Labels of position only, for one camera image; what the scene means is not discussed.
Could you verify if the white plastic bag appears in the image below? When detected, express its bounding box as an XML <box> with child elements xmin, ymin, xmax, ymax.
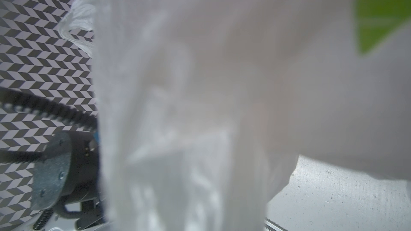
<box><xmin>57</xmin><ymin>0</ymin><xmax>411</xmax><ymax>231</ymax></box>

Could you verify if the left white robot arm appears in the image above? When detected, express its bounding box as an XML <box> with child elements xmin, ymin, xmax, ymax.
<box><xmin>1</xmin><ymin>87</ymin><xmax>106</xmax><ymax>231</ymax></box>

